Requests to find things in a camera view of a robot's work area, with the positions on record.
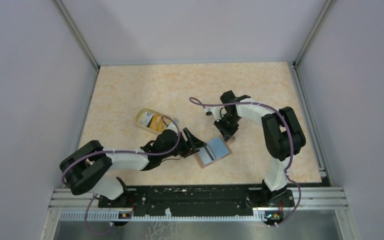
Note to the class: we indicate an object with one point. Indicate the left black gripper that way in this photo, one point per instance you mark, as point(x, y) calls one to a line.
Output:
point(195, 143)

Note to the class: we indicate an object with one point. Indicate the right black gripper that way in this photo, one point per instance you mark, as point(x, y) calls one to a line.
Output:
point(226, 133)

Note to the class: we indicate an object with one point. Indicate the brown leather card holder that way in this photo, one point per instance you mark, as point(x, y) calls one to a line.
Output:
point(218, 147)

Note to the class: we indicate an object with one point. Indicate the beige oval card tray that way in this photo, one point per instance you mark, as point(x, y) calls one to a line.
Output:
point(143, 117)

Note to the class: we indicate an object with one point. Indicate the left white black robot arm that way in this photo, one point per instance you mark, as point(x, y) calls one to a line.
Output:
point(85, 170)

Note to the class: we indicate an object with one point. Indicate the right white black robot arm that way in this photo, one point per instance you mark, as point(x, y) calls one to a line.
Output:
point(282, 133)

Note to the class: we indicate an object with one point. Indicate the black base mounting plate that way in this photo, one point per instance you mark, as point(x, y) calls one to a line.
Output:
point(200, 209)

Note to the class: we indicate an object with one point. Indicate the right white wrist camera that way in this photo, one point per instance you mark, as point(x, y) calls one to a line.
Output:
point(215, 111)

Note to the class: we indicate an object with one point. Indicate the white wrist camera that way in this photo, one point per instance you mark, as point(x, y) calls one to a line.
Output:
point(215, 111)
point(173, 125)

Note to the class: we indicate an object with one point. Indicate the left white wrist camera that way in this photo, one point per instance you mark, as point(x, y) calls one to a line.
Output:
point(173, 125)

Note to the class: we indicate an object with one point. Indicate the right aluminium corner post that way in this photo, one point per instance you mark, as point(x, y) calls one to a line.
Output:
point(315, 29)

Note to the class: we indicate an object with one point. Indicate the aluminium corner post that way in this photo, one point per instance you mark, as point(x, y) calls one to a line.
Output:
point(315, 29)
point(75, 31)

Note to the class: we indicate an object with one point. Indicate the aluminium frame rail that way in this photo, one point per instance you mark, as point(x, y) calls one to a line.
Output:
point(306, 197)

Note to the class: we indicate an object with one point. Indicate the left aluminium corner post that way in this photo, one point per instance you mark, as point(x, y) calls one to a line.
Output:
point(75, 31)

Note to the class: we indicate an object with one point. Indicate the white slotted cable duct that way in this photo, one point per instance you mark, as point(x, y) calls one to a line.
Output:
point(116, 216)

